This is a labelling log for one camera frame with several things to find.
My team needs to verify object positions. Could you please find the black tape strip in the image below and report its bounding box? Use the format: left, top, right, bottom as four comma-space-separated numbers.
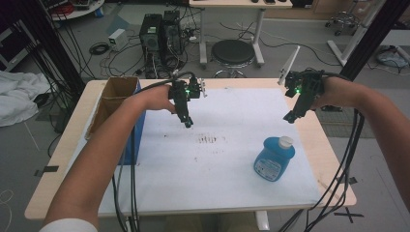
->
33, 164, 60, 178

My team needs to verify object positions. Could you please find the hand-held gripper cable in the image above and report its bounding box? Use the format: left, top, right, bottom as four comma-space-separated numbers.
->
110, 71, 198, 232
278, 71, 366, 232

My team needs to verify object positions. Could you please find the black round stool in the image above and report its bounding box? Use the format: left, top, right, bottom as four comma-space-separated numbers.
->
210, 39, 256, 79

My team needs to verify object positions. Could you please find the right hand-held gripper cable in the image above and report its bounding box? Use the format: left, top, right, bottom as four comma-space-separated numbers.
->
278, 71, 366, 232

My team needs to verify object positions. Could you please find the black tape cross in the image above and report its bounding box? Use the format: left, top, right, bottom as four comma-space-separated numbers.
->
333, 206, 365, 224

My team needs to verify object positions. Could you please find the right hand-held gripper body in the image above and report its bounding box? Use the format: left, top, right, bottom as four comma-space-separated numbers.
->
277, 44, 326, 100

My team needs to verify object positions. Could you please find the person's left hand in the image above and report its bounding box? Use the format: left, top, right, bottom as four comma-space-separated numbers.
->
128, 84, 177, 114

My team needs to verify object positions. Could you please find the left hand-held gripper cable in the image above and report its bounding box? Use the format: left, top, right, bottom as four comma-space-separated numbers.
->
110, 71, 198, 232

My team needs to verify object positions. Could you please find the white table leg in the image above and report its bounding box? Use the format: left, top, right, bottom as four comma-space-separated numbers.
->
255, 210, 271, 232

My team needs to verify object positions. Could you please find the black metal post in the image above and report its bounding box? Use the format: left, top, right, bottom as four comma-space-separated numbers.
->
339, 0, 410, 82
13, 0, 87, 98

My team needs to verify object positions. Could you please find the white crumpled cloth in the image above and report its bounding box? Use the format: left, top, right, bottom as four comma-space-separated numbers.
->
0, 70, 53, 129

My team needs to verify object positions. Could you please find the office chair wheel base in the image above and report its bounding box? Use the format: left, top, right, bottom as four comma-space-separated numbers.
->
324, 0, 363, 37

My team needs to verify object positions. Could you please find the coiled black cable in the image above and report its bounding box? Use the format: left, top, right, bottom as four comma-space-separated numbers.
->
88, 42, 111, 56

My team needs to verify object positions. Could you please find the person's white sleeve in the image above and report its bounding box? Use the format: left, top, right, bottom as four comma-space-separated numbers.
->
39, 217, 100, 232

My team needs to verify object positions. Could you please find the person's right hand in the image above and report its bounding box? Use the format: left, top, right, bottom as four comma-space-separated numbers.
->
309, 76, 357, 111

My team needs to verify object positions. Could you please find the black computer tower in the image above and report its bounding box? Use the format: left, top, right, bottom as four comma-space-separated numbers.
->
138, 13, 164, 53
161, 10, 187, 57

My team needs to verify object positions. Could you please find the white stand leg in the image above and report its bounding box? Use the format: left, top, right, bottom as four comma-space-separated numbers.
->
326, 0, 388, 68

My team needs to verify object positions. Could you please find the round white table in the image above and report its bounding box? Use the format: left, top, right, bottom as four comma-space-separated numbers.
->
47, 0, 106, 22

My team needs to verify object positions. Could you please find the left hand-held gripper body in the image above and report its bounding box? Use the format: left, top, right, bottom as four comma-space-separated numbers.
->
167, 76, 208, 104

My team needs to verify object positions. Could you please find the white desk with wooden top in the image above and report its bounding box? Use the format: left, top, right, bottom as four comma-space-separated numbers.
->
188, 0, 294, 71

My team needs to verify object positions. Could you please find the small white box device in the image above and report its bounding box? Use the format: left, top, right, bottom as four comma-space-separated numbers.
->
107, 28, 130, 52

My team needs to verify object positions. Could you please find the cardboard box with blue side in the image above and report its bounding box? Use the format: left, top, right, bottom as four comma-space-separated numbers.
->
83, 75, 147, 166

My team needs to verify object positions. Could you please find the blue bottle with white cap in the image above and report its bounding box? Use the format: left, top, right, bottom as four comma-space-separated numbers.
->
252, 135, 297, 183

